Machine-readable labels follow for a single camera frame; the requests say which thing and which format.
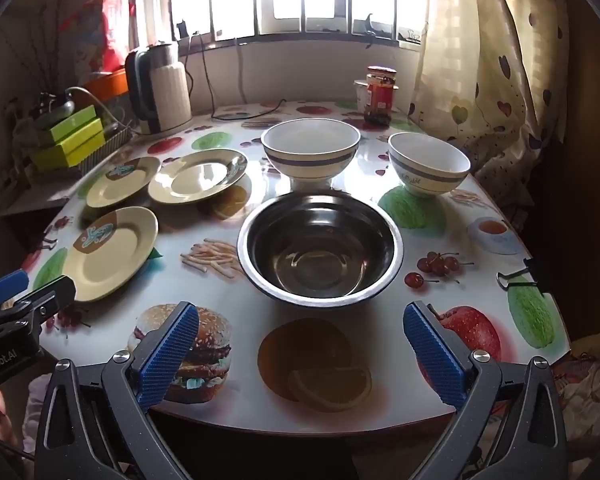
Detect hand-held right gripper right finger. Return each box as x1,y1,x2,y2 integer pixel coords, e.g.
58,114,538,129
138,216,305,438
402,301,568,480

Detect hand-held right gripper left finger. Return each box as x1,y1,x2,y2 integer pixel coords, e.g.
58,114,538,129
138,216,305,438
34,301,201,480

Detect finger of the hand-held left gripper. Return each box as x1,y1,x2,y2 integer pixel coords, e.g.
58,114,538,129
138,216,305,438
0,269,30,309
7,275,77,332

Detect cream plate with blue motif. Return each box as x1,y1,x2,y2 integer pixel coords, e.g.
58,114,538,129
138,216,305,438
147,149,249,206
85,156,162,208
62,206,159,303

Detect stainless steel bowl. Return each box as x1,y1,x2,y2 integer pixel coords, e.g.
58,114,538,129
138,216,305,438
237,194,405,306

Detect small white blue-striped bowl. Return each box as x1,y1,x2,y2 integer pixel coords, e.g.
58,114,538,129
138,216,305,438
387,132,471,198

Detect large white blue-striped bowl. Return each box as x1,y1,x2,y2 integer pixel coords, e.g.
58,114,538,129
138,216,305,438
260,118,362,192

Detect food-print tablecloth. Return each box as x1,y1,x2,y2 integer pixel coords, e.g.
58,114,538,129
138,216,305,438
20,100,571,433

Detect black binder clip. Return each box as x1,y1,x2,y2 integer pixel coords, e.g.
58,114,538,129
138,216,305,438
496,257,546,291

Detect orange box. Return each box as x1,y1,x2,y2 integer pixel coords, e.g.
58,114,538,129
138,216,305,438
82,70,131,103

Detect white ribbed electric kettle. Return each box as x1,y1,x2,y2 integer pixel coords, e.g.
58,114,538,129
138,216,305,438
125,42,193,136

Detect dried twig branches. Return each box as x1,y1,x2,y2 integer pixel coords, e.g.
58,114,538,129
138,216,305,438
5,5,66,96

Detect glass jar with red label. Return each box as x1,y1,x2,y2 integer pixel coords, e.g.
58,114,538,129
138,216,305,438
365,65,397,126

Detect red patterned bag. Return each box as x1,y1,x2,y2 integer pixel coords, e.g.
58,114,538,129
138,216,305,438
62,0,131,81

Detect cream heart-print curtain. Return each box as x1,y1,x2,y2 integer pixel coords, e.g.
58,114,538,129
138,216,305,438
410,0,571,201

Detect black hook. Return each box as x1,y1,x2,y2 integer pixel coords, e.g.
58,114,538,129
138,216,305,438
362,12,396,48

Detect metal wire basket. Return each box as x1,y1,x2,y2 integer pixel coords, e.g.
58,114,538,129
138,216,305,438
77,127,131,176

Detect black power cable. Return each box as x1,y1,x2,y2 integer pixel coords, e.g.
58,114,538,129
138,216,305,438
182,30,287,122

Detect white cable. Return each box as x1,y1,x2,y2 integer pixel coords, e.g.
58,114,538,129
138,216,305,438
232,37,248,106

